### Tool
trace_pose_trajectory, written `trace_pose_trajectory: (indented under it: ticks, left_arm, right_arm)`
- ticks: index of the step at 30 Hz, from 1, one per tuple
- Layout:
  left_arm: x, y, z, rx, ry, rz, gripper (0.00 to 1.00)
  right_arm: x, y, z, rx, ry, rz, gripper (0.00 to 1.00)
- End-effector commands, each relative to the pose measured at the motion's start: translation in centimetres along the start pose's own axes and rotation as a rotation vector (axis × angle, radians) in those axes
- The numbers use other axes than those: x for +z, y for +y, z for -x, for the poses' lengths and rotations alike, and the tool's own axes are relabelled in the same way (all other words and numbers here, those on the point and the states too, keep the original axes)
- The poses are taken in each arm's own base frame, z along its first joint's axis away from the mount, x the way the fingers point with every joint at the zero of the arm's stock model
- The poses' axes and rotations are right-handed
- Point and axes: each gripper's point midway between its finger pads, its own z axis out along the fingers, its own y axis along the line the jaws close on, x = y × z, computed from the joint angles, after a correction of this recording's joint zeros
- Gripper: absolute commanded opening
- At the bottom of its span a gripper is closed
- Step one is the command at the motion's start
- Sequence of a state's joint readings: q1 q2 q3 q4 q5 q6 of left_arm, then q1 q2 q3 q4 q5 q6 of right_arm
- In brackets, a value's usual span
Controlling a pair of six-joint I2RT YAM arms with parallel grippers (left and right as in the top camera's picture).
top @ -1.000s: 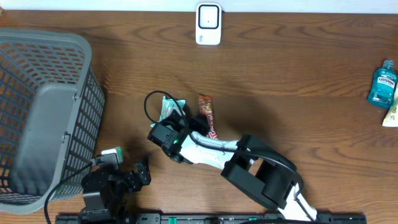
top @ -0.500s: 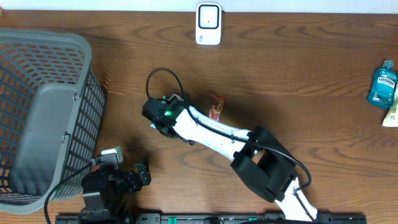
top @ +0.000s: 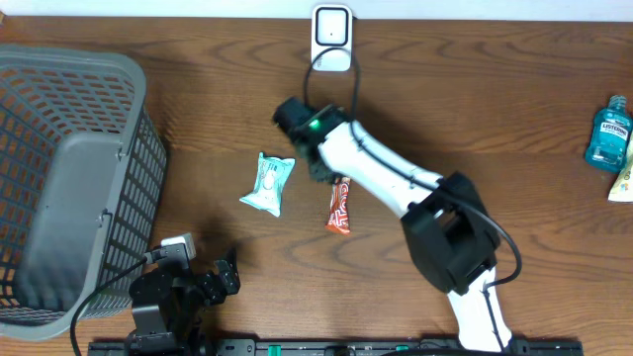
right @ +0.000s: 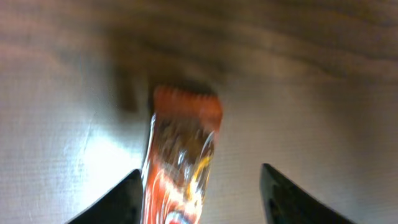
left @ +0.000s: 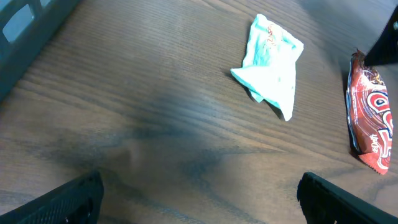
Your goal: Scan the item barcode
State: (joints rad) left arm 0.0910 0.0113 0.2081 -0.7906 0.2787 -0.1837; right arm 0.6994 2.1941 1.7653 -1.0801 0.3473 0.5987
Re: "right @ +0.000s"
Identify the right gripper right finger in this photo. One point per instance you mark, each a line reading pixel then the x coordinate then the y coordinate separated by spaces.
pixel 286 203

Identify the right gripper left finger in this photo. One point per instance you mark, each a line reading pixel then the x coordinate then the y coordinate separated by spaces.
pixel 121 205

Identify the red chocolate bar wrapper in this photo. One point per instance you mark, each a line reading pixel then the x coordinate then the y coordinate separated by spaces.
pixel 175 175

